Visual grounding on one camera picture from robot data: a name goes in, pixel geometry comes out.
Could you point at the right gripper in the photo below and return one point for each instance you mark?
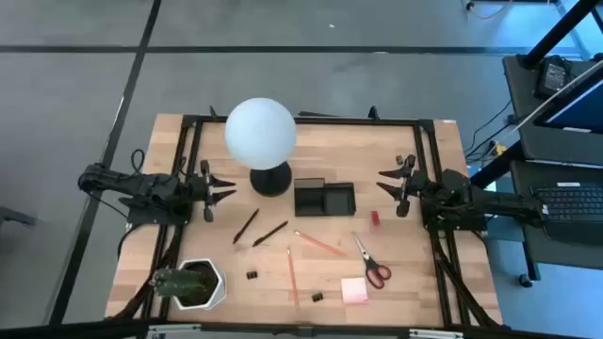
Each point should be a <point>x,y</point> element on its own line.
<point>413,186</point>

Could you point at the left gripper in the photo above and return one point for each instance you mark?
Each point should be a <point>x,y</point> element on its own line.
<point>206,188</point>

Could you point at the red eraser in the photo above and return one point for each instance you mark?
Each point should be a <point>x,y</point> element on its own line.
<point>375,218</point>

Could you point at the black pen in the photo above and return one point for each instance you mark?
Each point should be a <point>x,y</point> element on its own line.
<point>246,226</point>
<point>270,234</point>

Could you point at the red and black scissors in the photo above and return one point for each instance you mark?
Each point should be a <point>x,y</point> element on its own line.
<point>372,266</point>

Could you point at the black binder clip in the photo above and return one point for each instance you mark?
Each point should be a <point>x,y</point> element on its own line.
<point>252,274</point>
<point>317,297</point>

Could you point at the orange pencil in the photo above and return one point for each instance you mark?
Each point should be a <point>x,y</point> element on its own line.
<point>320,243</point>
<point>292,278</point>

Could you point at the pink sticky note pad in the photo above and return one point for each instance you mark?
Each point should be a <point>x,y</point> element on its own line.
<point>354,290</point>

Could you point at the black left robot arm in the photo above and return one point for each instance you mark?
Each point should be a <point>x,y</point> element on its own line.
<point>141,188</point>

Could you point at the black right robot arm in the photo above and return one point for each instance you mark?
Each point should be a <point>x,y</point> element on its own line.
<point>471,200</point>

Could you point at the black mesh desk organizer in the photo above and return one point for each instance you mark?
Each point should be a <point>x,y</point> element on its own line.
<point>339,200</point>

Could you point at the white globe table lamp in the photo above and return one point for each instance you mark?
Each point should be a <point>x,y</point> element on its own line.
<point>261,134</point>

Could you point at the green cactus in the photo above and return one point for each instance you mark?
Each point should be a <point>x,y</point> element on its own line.
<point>176,282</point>

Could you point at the white hexagonal plant pot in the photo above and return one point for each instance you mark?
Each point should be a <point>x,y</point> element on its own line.
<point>219,292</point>

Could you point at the black equipment cart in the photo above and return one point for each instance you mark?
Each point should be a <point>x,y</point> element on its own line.
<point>523,117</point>

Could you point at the black caster wheel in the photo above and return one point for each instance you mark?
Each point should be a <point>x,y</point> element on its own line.
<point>526,280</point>

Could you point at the black laptop keyboard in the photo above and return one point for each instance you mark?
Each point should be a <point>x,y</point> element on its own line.
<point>572,202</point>

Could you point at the black rig beam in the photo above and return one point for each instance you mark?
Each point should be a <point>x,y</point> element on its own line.
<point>94,329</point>

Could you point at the black power adapter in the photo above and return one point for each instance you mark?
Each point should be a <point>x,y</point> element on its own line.
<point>553,77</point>

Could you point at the black computer monitor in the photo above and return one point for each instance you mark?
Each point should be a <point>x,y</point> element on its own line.
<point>581,110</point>

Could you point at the grey furniture leg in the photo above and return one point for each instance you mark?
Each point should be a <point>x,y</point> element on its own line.
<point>16,216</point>

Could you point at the black diagonal stand pole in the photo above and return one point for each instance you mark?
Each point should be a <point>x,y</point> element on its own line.
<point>560,30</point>

